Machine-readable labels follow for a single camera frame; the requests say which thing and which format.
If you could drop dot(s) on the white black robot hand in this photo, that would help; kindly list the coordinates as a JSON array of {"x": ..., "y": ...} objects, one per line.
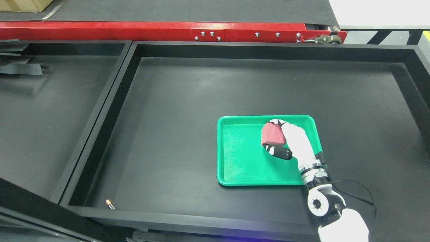
[{"x": 297, "y": 146}]

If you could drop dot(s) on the pink foam block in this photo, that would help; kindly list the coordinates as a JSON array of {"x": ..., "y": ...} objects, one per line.
[{"x": 272, "y": 134}]

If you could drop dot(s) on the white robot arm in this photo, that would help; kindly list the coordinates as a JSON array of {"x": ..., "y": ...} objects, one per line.
[{"x": 338, "y": 223}]

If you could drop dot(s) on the green plastic tray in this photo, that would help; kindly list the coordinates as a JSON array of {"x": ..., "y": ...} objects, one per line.
[{"x": 242, "y": 161}]

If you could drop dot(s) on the black right metal shelf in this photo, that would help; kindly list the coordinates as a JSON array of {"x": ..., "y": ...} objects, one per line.
[{"x": 177, "y": 147}]

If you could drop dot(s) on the black metal shelf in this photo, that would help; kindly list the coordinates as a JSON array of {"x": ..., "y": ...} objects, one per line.
[
  {"x": 50, "y": 106},
  {"x": 177, "y": 147}
]

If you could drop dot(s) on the black left metal shelf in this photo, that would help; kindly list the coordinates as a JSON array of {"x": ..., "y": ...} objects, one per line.
[{"x": 50, "y": 106}]

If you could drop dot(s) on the small battery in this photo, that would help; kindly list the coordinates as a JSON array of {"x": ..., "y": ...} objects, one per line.
[{"x": 109, "y": 204}]

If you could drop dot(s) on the cardboard box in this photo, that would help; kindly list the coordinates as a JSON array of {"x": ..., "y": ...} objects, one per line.
[{"x": 24, "y": 5}]

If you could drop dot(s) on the red conveyor frame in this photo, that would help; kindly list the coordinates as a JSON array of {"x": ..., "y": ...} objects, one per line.
[{"x": 168, "y": 31}]

